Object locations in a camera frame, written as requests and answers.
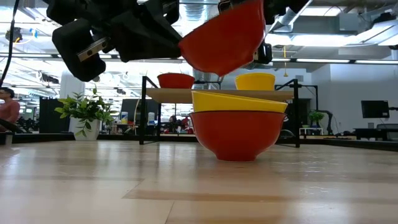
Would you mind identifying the black ceiling device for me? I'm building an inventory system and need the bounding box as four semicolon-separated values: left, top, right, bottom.
4;27;23;44

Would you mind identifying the person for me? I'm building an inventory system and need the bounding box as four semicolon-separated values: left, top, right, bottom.
182;115;192;134
282;112;292;138
167;114;180;133
0;86;21;133

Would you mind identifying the yellow mini bowl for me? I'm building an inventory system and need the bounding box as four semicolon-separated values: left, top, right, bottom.
191;90;289;113
234;72;276;91

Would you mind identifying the small green potted plant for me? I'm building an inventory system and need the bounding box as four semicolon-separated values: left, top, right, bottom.
308;111;326;129

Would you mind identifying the green plant white pot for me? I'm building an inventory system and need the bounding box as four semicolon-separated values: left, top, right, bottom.
55;86;118;141

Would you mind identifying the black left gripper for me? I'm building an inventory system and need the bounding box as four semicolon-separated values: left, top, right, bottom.
46;0;183;82

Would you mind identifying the silver ribbed ventilation duct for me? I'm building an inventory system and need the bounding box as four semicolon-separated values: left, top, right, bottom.
269;6;313;32
182;0;218;35

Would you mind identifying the black table edge rail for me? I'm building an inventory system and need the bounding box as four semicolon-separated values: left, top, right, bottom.
0;132;398;152

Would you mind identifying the yellow hanging cord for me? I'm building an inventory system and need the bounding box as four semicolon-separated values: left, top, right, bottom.
282;45;289;78

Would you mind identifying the black computer monitor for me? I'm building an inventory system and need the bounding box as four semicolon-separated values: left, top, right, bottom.
360;100;391;119

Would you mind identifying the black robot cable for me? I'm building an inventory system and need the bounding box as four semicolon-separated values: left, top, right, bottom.
0;0;20;88

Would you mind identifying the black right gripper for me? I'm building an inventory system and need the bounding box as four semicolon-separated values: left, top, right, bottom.
217;0;308;65

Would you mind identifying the red mini bowl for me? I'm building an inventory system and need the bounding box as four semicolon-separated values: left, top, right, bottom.
157;73;196;90
188;111;286;162
178;0;266;77

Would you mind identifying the wooden shelf black frame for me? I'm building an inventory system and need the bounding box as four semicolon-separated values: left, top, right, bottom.
139;76;320;149

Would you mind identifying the black partition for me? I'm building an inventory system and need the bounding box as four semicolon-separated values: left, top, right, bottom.
39;98;71;134

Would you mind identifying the black desk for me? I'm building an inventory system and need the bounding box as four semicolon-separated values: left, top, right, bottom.
354;123;398;141

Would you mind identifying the large dark screen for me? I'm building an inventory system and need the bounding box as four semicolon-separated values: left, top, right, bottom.
121;98;160;125

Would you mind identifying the long ceiling light strip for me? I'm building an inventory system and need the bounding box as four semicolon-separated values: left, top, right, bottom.
0;53;398;65

